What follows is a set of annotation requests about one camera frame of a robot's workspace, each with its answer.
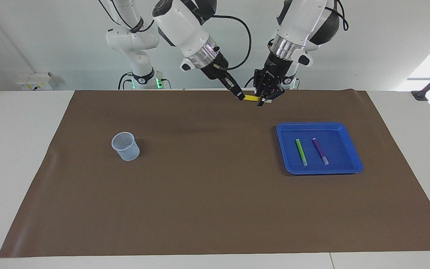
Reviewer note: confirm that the translucent plastic cup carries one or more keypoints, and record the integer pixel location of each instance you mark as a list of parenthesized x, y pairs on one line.
[(127, 151)]

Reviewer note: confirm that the blue plastic tray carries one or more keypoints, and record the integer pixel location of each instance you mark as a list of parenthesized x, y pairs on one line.
[(342, 149)]

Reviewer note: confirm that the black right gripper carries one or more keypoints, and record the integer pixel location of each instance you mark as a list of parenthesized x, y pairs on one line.
[(217, 69)]

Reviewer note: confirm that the white wall socket box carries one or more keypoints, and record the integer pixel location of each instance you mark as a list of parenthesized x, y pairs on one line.
[(32, 81)]

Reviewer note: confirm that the yellow marker pen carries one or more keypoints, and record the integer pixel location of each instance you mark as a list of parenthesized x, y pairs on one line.
[(251, 98)]

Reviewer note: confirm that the brown table mat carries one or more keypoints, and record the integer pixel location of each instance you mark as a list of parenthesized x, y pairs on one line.
[(215, 209)]

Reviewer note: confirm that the purple marker pen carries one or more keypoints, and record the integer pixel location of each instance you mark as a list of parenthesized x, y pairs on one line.
[(320, 151)]

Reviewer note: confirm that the green marker pen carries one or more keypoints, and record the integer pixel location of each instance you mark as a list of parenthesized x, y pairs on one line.
[(301, 152)]

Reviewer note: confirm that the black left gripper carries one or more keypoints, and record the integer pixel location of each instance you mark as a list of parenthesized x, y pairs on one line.
[(276, 67)]

